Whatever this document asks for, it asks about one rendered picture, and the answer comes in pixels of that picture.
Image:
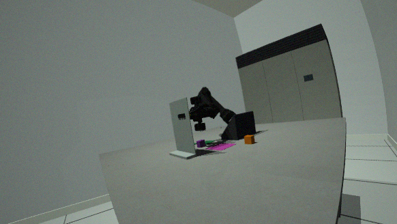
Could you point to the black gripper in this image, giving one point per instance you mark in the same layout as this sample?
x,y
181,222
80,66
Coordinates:
x,y
199,113

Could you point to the orange cube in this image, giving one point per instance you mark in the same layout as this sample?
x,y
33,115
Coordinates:
x,y
249,139

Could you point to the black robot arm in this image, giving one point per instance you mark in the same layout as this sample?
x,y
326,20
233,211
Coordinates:
x,y
208,101

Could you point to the purple rectangular block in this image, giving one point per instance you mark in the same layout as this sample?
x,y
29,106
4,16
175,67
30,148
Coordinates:
x,y
200,143

